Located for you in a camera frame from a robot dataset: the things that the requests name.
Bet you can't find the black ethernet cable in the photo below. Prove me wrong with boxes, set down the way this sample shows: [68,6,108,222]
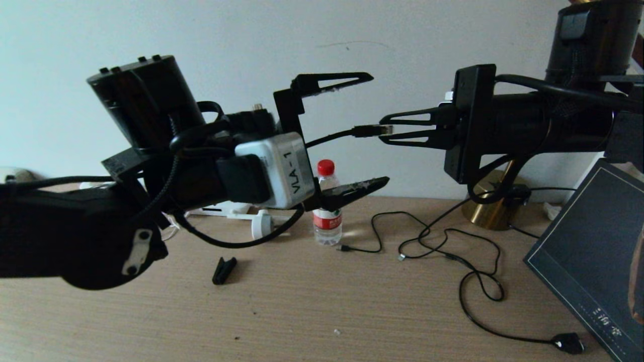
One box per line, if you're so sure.
[304,124,394,149]

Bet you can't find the white round plug adapter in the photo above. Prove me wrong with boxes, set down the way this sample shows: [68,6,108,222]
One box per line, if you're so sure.
[252,210,292,241]

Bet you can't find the white wifi router with antennas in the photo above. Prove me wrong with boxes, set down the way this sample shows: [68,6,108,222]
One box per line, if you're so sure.
[187,200,263,222]

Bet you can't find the clear water bottle red cap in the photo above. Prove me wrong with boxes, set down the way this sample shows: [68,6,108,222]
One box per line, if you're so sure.
[312,160,344,246]

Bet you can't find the black block on lamp base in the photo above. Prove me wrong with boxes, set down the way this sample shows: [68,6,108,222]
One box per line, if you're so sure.
[491,183,531,208]

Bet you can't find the small black plastic clip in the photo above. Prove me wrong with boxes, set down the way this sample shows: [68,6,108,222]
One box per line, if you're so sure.
[212,257,238,285]

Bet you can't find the dark teal paper bag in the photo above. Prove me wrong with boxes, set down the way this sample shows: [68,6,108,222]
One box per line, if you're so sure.
[523,158,644,362]

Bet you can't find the black USB charging cable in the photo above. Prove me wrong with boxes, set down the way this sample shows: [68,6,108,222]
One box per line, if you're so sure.
[338,190,496,254]

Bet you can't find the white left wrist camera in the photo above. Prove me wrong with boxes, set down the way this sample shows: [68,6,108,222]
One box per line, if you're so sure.
[235,132,316,210]

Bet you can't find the black right camera cable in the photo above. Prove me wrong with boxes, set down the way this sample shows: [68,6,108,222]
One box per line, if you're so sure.
[465,74,644,205]

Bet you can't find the black camera cable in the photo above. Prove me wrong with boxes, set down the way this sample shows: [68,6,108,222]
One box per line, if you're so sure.
[170,101,305,250]
[465,74,644,205]

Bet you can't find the black lamp power cord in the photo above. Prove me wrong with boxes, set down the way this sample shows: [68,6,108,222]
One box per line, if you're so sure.
[506,187,575,239]

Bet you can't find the black left camera cable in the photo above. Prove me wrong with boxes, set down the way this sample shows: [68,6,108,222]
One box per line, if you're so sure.
[170,101,305,250]

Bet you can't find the tan bag handle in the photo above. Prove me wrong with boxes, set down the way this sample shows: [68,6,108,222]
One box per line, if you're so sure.
[626,221,644,325]

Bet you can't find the black usb cables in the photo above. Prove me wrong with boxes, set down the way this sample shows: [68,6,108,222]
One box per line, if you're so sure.
[397,229,585,354]

